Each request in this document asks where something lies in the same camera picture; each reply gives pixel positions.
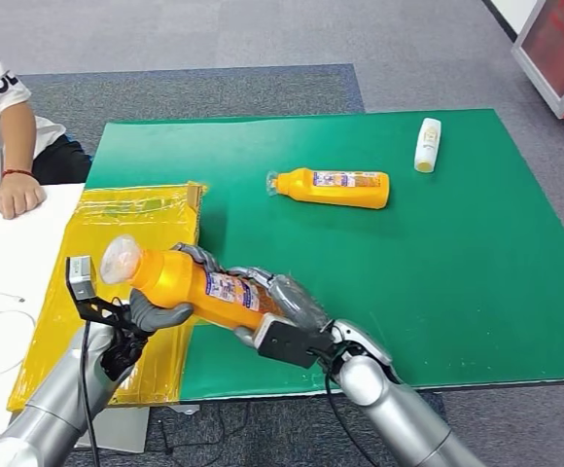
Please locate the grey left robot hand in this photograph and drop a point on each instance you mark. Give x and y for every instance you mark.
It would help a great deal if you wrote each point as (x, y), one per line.
(150, 317)

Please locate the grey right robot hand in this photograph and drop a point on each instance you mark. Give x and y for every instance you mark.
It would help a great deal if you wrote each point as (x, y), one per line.
(297, 303)

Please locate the person's left hand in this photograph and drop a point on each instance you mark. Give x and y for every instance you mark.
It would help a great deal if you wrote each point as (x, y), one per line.
(19, 193)

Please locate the orange detergent bottle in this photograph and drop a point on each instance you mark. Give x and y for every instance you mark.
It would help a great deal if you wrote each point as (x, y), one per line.
(340, 193)
(180, 283)

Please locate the person's left forearm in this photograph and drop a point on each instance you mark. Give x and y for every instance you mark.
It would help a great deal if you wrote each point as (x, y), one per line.
(17, 135)

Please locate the small white bottle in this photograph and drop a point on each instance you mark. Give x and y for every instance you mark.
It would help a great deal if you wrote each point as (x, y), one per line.
(428, 145)

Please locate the white table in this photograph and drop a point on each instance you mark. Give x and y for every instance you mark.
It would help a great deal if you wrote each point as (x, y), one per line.
(0, 271)

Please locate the yellow taped cardboard box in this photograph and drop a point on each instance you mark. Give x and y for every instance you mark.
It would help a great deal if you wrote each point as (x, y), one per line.
(92, 225)

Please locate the green table mat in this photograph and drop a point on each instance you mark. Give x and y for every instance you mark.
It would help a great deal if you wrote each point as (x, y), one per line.
(457, 258)

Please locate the red and white cabinet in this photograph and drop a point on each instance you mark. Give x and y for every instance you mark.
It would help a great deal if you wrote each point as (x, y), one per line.
(559, 51)

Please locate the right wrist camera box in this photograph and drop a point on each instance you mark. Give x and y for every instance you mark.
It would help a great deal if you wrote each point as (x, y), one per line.
(287, 341)

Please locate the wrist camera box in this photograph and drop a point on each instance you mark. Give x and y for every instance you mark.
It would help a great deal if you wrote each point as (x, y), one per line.
(287, 341)
(82, 277)

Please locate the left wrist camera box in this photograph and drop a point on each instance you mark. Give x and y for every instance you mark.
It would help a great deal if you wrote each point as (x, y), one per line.
(82, 277)

